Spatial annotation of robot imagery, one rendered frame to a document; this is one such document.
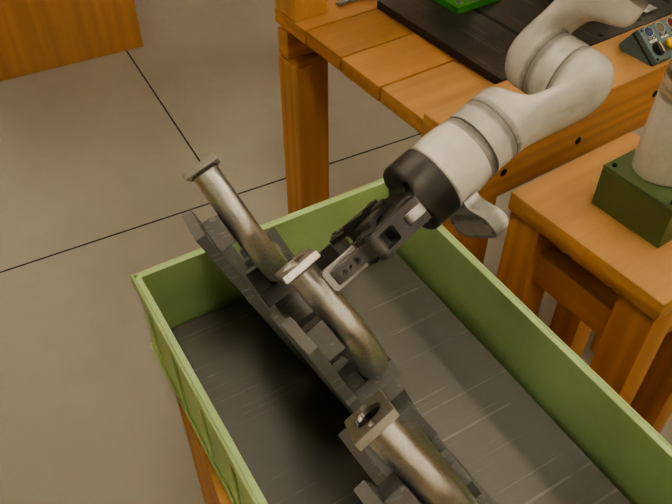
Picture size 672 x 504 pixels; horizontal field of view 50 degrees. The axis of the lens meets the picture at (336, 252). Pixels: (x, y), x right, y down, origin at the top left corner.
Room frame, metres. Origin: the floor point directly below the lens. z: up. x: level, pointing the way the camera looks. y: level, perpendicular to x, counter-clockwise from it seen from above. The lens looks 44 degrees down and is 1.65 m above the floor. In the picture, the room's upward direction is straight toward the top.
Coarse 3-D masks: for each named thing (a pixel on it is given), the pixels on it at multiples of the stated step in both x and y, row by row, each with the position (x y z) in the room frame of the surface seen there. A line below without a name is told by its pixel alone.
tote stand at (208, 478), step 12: (180, 408) 0.73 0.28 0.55; (192, 432) 0.59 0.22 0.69; (192, 444) 0.67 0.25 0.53; (192, 456) 0.76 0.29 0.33; (204, 456) 0.50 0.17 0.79; (204, 468) 0.53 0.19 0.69; (204, 480) 0.60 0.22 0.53; (216, 480) 0.46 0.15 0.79; (204, 492) 0.69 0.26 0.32; (216, 492) 0.44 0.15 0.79
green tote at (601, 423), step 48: (384, 192) 0.86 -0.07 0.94; (288, 240) 0.77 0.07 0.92; (432, 240) 0.76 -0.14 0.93; (144, 288) 0.64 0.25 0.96; (192, 288) 0.69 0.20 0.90; (432, 288) 0.75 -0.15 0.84; (480, 288) 0.67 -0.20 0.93; (480, 336) 0.65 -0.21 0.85; (528, 336) 0.58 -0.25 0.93; (192, 384) 0.49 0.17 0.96; (528, 384) 0.56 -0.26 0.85; (576, 384) 0.51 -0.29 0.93; (576, 432) 0.49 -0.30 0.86; (624, 432) 0.44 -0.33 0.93; (240, 480) 0.37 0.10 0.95; (624, 480) 0.42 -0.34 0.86
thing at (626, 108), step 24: (648, 24) 1.48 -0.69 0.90; (600, 48) 1.38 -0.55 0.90; (624, 72) 1.28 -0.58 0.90; (648, 72) 1.28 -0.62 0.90; (624, 96) 1.25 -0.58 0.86; (648, 96) 1.30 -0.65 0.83; (432, 120) 1.12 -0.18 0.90; (600, 120) 1.22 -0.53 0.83; (624, 120) 1.26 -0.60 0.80; (552, 144) 1.14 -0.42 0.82; (576, 144) 1.19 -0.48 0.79; (600, 144) 1.23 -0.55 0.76; (504, 168) 1.07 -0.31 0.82; (528, 168) 1.11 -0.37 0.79; (552, 168) 1.15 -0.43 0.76; (480, 192) 1.04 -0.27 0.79; (504, 192) 1.08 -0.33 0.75
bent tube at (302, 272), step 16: (304, 256) 0.47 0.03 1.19; (320, 256) 0.46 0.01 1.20; (288, 272) 0.45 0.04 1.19; (304, 272) 0.45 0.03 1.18; (320, 272) 0.46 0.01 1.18; (304, 288) 0.45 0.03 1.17; (320, 288) 0.45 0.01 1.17; (320, 304) 0.44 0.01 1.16; (336, 304) 0.44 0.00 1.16; (336, 320) 0.43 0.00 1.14; (352, 320) 0.43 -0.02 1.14; (336, 336) 0.43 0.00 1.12; (352, 336) 0.42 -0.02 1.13; (368, 336) 0.43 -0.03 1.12; (352, 352) 0.42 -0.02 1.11; (368, 352) 0.42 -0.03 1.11; (384, 352) 0.44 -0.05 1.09; (368, 368) 0.42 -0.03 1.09; (384, 368) 0.43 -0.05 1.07
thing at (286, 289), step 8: (248, 256) 0.71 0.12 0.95; (288, 256) 0.70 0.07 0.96; (248, 264) 0.68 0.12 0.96; (248, 272) 0.60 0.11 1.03; (256, 272) 0.60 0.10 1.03; (256, 280) 0.60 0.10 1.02; (264, 280) 0.60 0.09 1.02; (256, 288) 0.59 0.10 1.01; (264, 288) 0.59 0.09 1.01; (272, 288) 0.59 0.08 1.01; (280, 288) 0.60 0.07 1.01; (288, 288) 0.60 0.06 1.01; (264, 296) 0.59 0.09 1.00; (272, 296) 0.59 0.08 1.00; (280, 296) 0.59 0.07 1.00; (272, 304) 0.58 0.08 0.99
